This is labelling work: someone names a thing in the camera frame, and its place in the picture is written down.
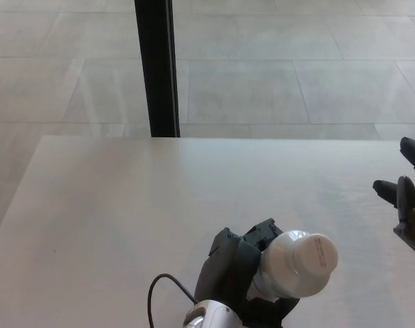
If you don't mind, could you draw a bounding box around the black vertical post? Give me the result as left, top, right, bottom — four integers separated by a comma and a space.
133, 0, 181, 138

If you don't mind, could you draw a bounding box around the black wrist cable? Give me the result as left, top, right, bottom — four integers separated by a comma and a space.
148, 273, 200, 328

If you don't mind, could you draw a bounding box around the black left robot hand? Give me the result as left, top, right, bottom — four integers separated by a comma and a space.
193, 217, 301, 328

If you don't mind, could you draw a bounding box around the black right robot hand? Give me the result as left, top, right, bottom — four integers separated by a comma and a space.
372, 136, 415, 256

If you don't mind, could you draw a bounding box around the white plastic bottle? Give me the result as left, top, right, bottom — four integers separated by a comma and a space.
247, 230, 331, 299

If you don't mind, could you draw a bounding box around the white screw cap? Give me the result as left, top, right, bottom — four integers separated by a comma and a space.
293, 233, 338, 278

